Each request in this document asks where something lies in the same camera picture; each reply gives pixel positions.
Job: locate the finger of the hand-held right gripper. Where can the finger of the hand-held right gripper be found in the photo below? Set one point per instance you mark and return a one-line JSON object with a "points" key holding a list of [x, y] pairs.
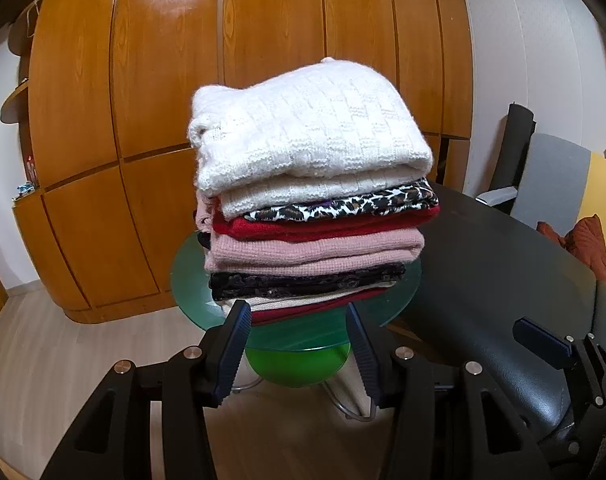
{"points": [[593, 370], [543, 342]]}

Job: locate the rust quilted jacket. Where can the rust quilted jacket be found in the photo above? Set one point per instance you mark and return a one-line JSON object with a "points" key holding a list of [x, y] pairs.
{"points": [[590, 245]]}

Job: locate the wooden wardrobe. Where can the wooden wardrobe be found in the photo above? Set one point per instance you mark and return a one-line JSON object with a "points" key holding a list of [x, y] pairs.
{"points": [[133, 110]]}

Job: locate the stack of folded clothes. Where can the stack of folded clothes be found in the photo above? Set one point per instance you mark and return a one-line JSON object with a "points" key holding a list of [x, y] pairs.
{"points": [[313, 250]]}

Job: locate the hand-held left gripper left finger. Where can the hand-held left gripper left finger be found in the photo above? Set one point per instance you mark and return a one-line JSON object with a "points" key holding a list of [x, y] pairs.
{"points": [[230, 355]]}

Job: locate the grey yellow blue chair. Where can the grey yellow blue chair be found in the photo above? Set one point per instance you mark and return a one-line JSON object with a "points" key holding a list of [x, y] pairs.
{"points": [[558, 180]]}

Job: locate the white knit sweater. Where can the white knit sweater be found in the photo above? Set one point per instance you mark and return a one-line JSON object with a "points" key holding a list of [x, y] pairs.
{"points": [[308, 125]]}

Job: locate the small colourful ornament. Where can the small colourful ornament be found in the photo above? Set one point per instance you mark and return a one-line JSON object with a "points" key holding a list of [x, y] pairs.
{"points": [[25, 189]]}

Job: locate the green glass table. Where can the green glass table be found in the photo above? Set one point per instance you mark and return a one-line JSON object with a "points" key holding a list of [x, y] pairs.
{"points": [[293, 365]]}

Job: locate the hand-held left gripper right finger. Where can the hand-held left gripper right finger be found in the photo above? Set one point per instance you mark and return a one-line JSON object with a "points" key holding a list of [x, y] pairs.
{"points": [[365, 355]]}

